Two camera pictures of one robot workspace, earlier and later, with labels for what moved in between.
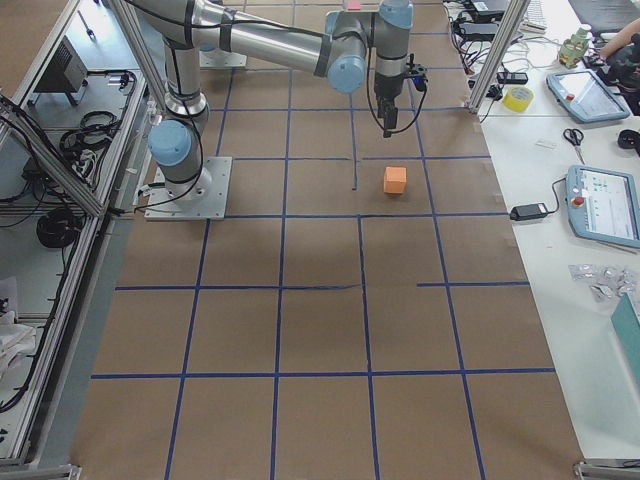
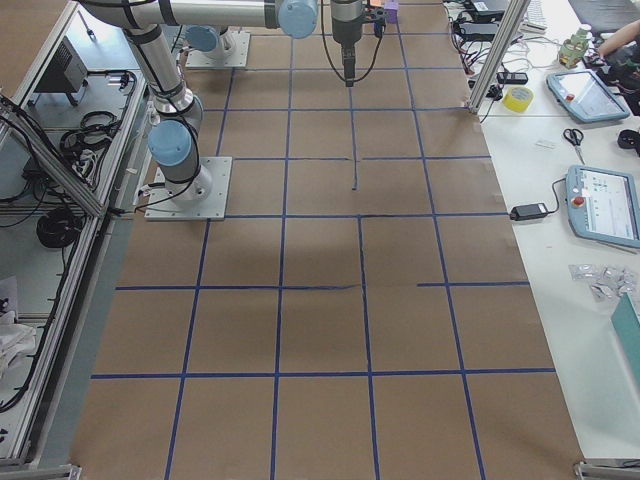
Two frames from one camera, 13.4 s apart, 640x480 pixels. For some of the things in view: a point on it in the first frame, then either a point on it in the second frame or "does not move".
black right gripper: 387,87 → 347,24
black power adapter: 526,212 does not move
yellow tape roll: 518,98 does not move
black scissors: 574,136 does not move
